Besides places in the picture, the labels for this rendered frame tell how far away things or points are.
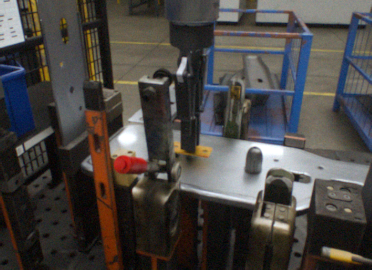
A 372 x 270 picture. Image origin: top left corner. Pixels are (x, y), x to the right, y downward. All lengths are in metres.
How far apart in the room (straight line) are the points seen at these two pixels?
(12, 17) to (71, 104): 0.36
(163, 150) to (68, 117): 0.31
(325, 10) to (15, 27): 7.83
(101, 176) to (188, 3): 0.30
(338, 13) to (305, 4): 0.73
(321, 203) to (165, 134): 0.22
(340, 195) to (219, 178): 0.26
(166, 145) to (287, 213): 0.19
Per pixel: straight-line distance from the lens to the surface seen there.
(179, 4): 0.55
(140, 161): 0.43
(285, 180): 0.46
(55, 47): 0.71
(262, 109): 3.14
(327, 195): 0.42
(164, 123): 0.47
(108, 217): 0.63
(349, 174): 0.70
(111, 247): 0.67
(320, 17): 8.52
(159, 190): 0.51
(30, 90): 1.05
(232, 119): 0.79
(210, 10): 0.56
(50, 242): 0.99
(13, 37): 1.04
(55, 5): 0.72
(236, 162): 0.68
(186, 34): 0.56
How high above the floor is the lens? 1.35
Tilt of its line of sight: 26 degrees down
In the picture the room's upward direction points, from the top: straight up
